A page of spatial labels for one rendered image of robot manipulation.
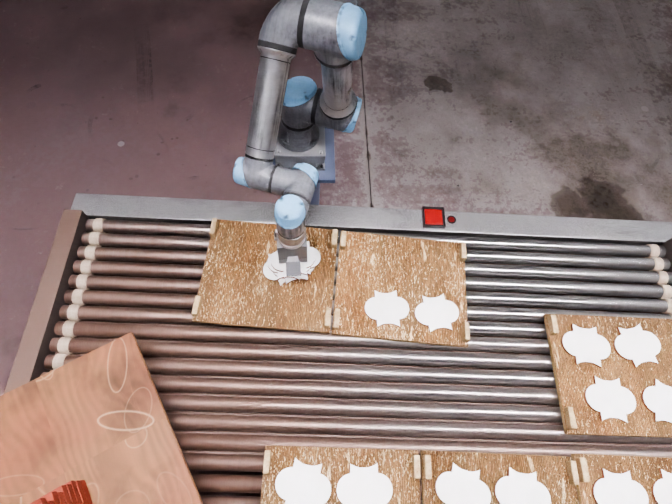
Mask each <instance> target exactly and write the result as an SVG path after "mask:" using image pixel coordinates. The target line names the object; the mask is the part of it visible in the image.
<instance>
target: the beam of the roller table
mask: <svg viewBox="0 0 672 504"><path fill-rule="evenodd" d="M275 205H276V203H269V202H248V201H228V200H207V199H187V198H166V197H146V196H125V195H105V194H84V193H76V195H75V198H74V201H73V204H72V207H71V210H82V211H83V212H84V213H85V214H86V215H87V216H88V218H89V219H96V218H103V219H106V220H123V221H144V222H166V223H187V224H209V225H211V223H212V219H213V218H217V219H222V220H233V221H244V222H255V223H266V224H276V220H275V216H274V211H275ZM444 212H445V223H446V227H445V229H440V228H423V227H422V212H421V210H413V209H392V208H372V207H351V206H331V205H310V206H309V209H308V212H307V215H306V218H305V227H310V228H321V229H332V230H333V229H338V231H342V230H343V231H359V232H380V233H401V234H423V235H444V236H466V237H487V238H509V239H530V240H551V241H573V242H594V243H616V244H637V245H646V244H656V245H658V246H660V245H662V244H663V243H665V242H666V241H668V240H669V239H671V238H672V222H659V221H638V220H618V219H597V218H577V217H556V216H536V215H515V214H495V213H474V212H454V211H444ZM450 215H451V216H454V217H455V218H456V222H455V223H453V224H451V223H449V222H448V221H447V217H448V216H450Z"/></svg>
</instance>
